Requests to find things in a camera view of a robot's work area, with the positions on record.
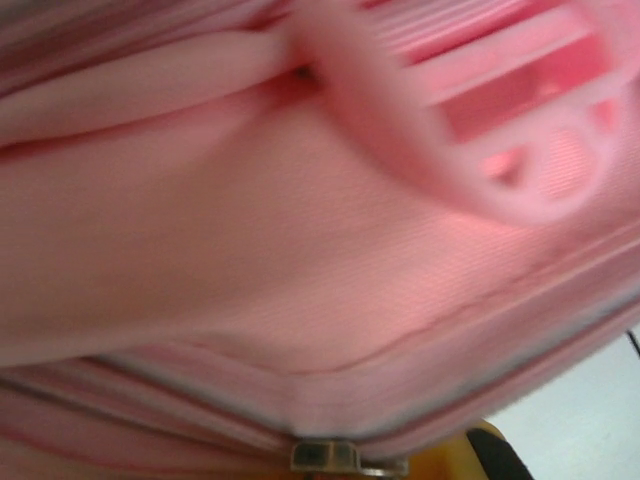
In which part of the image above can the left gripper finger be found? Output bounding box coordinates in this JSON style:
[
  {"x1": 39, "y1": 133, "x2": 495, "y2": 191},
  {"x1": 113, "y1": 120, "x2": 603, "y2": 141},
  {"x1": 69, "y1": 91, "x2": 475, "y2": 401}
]
[{"x1": 417, "y1": 418, "x2": 534, "y2": 480}]

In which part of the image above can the pink school backpack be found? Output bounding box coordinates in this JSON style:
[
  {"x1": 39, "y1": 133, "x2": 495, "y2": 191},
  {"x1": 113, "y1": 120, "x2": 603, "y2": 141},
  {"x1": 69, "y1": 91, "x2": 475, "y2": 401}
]
[{"x1": 0, "y1": 0, "x2": 640, "y2": 480}]

